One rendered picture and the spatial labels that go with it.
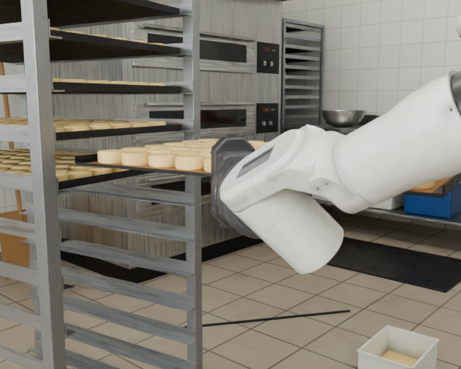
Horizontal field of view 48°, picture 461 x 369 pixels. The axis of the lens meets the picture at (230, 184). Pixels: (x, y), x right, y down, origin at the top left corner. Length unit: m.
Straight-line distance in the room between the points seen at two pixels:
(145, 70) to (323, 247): 2.69
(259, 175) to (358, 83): 4.74
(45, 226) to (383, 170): 0.67
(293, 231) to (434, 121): 0.17
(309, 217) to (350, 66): 4.75
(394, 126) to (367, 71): 4.73
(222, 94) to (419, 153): 3.22
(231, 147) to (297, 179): 0.25
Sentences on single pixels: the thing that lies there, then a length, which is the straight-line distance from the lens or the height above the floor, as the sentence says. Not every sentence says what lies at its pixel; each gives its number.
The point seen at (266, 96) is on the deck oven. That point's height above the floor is 1.14.
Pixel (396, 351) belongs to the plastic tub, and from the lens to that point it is 2.43.
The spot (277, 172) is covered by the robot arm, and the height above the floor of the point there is 1.05.
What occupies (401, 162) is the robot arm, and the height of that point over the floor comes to 1.07.
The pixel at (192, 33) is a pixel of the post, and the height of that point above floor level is 1.27.
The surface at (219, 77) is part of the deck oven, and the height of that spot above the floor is 1.26.
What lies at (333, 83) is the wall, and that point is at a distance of 5.31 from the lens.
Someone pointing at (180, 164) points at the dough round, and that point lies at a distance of 0.81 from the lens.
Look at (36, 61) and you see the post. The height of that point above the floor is 1.18.
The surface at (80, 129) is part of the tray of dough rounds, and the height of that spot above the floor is 1.05.
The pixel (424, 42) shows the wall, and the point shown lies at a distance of 4.95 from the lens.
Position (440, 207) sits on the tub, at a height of 0.31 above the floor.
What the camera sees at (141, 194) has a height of 0.87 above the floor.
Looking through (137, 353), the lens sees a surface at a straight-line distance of 1.56.
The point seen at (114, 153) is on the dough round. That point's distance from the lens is 0.92.
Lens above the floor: 1.11
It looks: 9 degrees down
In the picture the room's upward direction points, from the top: straight up
